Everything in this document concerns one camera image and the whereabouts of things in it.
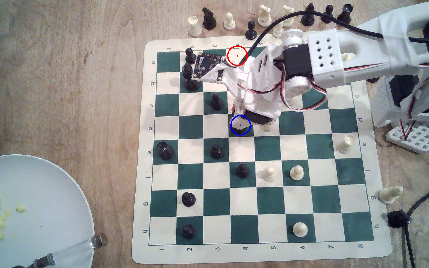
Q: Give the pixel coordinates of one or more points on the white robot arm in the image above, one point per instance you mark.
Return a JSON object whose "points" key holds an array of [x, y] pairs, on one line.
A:
{"points": [[363, 52]]}

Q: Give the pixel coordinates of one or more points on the black camera circuit board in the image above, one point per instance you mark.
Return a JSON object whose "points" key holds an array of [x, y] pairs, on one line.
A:
{"points": [[207, 64]]}

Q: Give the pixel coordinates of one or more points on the toppled white knight chess piece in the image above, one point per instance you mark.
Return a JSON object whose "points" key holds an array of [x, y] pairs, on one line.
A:
{"points": [[388, 195]]}

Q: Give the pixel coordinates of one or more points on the green white chess board mat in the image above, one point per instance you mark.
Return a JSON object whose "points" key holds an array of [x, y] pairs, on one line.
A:
{"points": [[214, 203]]}

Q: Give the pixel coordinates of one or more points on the black king chess piece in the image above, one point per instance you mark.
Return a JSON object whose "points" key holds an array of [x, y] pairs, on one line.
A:
{"points": [[189, 83]]}

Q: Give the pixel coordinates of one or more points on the white pawn chess piece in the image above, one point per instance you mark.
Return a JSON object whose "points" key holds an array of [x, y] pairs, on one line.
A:
{"points": [[296, 173], [269, 174], [300, 229], [229, 22], [267, 127], [278, 32]]}

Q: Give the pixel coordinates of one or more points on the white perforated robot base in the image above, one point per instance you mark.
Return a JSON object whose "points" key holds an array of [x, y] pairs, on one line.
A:
{"points": [[419, 140]]}

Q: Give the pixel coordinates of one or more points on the white rook chess piece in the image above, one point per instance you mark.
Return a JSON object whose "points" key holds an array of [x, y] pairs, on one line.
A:
{"points": [[194, 26], [346, 145]]}

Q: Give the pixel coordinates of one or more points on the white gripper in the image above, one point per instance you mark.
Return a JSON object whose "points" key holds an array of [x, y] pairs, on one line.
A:
{"points": [[256, 119]]}

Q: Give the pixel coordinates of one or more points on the small yellow food crumb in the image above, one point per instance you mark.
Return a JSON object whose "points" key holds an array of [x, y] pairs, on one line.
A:
{"points": [[21, 208]]}

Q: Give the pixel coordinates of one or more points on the toppled black chess piece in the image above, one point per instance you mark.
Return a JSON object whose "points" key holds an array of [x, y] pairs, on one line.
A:
{"points": [[396, 219]]}

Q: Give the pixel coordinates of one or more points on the pale blue round plate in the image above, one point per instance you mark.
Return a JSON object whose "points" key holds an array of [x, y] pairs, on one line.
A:
{"points": [[50, 208]]}

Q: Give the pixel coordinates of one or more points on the black knight chess piece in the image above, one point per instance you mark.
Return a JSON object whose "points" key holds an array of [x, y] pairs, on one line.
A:
{"points": [[209, 20]]}

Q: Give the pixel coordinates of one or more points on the black pawn chess piece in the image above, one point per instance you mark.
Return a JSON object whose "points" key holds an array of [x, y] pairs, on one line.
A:
{"points": [[190, 56], [188, 231], [216, 102], [188, 199], [242, 171], [216, 152], [251, 31], [327, 15]]}

